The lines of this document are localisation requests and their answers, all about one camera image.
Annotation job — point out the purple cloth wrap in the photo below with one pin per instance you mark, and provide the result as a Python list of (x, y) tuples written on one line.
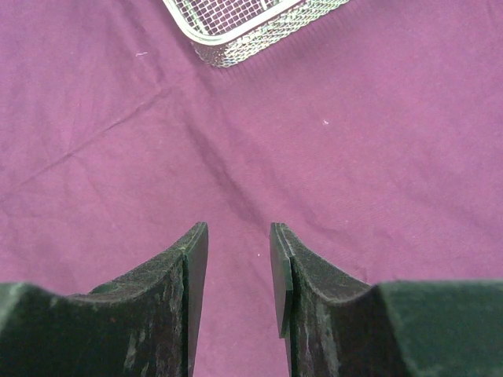
[(375, 133)]

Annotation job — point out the metal mesh tray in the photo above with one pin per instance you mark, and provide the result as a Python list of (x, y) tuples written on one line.
[(225, 33)]

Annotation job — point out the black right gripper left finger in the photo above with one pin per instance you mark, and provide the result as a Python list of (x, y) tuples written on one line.
[(143, 323)]

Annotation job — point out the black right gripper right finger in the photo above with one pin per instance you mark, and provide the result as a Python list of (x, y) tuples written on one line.
[(333, 324)]

